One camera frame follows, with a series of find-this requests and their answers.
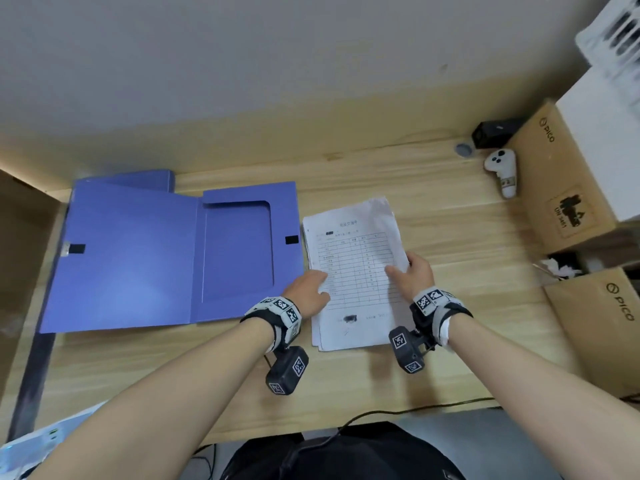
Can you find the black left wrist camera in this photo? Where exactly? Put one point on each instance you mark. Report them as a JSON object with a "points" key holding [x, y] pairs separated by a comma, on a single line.
{"points": [[287, 369]]}

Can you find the person's left forearm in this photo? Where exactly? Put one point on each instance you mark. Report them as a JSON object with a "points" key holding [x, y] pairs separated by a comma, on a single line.
{"points": [[165, 404]]}

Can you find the person's right thumb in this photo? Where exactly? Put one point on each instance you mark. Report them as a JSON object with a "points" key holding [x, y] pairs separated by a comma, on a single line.
{"points": [[395, 270]]}

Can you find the small black box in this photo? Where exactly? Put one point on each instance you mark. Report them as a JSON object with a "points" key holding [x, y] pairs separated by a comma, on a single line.
{"points": [[492, 133]]}

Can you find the stack of printed paper sheets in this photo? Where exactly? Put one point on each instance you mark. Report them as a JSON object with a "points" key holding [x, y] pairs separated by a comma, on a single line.
{"points": [[357, 244]]}

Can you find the white plastic crate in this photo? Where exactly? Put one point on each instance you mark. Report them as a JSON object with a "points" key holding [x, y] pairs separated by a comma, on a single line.
{"points": [[615, 34]]}

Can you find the person's grey trousers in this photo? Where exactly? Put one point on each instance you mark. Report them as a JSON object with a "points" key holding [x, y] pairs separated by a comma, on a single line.
{"points": [[490, 444]]}

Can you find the blue open file box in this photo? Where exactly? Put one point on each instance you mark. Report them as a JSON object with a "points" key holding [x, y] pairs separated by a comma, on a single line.
{"points": [[130, 259]]}

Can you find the person's right hand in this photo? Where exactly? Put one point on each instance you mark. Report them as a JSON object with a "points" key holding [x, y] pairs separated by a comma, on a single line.
{"points": [[417, 279]]}

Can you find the marker-printed right wrist band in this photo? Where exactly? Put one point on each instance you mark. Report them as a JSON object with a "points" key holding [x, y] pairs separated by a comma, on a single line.
{"points": [[440, 309]]}

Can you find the dark metal desk leg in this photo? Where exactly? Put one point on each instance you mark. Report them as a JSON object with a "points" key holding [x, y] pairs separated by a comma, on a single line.
{"points": [[40, 354]]}

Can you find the person's black shirt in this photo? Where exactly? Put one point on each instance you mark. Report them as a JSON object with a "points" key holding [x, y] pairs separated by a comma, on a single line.
{"points": [[350, 454]]}

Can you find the white handheld controller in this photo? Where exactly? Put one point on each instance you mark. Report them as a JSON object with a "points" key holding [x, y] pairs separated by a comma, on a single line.
{"points": [[502, 167]]}

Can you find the person's right forearm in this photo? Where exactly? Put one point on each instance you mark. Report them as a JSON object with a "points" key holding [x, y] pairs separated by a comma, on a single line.
{"points": [[540, 389]]}

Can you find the person's left thumb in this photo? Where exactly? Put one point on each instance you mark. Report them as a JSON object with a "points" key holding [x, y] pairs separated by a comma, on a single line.
{"points": [[321, 296]]}

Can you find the cardboard box with black symbols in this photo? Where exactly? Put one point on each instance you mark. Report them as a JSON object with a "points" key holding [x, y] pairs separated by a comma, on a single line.
{"points": [[550, 179]]}

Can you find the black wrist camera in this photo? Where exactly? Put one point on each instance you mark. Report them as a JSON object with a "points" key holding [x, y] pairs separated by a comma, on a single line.
{"points": [[287, 369], [406, 349]]}

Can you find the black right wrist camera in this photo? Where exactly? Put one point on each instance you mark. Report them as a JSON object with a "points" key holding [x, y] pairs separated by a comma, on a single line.
{"points": [[406, 349]]}

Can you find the marker-printed left wrist band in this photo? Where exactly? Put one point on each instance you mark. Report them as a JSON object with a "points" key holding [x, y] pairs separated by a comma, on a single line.
{"points": [[280, 314]]}

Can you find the crumpled white tissue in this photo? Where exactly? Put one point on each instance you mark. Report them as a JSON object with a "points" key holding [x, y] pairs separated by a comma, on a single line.
{"points": [[557, 267]]}

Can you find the marker-printed wrist band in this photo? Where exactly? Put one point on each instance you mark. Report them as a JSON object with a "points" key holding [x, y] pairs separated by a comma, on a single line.
{"points": [[280, 314], [440, 309]]}

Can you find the plain cardboard box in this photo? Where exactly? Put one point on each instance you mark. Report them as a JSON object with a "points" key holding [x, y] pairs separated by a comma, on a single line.
{"points": [[595, 334]]}

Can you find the light blue white device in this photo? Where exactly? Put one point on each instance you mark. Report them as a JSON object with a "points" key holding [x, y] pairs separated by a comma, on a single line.
{"points": [[35, 444]]}

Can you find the person's left hand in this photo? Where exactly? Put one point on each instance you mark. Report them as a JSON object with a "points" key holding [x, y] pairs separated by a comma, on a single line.
{"points": [[302, 292]]}

